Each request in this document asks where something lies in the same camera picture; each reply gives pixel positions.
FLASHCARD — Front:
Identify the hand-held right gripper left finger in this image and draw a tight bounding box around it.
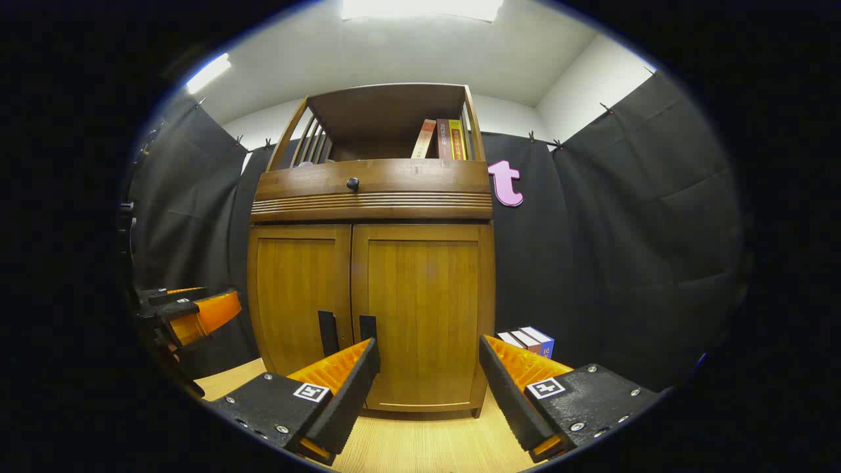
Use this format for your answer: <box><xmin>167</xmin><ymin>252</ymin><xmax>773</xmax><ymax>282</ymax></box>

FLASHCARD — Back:
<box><xmin>209</xmin><ymin>337</ymin><xmax>382</xmax><ymax>466</ymax></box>

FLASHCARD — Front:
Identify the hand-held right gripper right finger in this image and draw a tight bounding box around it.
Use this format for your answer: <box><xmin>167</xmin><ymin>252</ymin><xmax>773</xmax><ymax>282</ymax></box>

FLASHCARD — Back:
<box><xmin>478</xmin><ymin>334</ymin><xmax>661</xmax><ymax>464</ymax></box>

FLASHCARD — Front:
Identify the wooden cabinet door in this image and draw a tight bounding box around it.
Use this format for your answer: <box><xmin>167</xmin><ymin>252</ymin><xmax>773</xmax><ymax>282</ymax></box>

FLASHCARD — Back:
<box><xmin>352</xmin><ymin>223</ymin><xmax>495</xmax><ymax>413</ymax></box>
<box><xmin>248</xmin><ymin>225</ymin><xmax>353</xmax><ymax>378</ymax></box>

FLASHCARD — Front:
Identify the wooden double-door shoe cabinet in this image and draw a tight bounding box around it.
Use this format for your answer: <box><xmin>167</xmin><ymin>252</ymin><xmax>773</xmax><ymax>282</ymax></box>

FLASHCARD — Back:
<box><xmin>246</xmin><ymin>83</ymin><xmax>497</xmax><ymax>419</ymax></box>

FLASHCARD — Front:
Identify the blue book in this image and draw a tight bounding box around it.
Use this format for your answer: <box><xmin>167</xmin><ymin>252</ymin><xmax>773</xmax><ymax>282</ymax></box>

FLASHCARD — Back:
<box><xmin>522</xmin><ymin>327</ymin><xmax>555</xmax><ymax>359</ymax></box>

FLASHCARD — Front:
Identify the black backdrop cloth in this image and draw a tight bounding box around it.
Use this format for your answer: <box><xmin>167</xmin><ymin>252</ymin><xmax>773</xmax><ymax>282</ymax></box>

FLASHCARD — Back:
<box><xmin>128</xmin><ymin>71</ymin><xmax>746</xmax><ymax>392</ymax></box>

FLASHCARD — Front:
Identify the small ceiling light panel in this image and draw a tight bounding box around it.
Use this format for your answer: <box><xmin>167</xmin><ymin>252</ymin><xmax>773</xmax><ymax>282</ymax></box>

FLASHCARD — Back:
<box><xmin>185</xmin><ymin>53</ymin><xmax>232</xmax><ymax>94</ymax></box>

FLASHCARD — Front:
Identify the beige and red book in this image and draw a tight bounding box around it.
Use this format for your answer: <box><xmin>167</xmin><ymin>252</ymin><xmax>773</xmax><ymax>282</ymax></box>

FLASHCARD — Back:
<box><xmin>411</xmin><ymin>119</ymin><xmax>438</xmax><ymax>160</ymax></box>

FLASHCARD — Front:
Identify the large ceiling light panel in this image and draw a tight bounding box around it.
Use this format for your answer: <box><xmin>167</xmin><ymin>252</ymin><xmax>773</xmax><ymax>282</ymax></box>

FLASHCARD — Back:
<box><xmin>342</xmin><ymin>0</ymin><xmax>503</xmax><ymax>22</ymax></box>

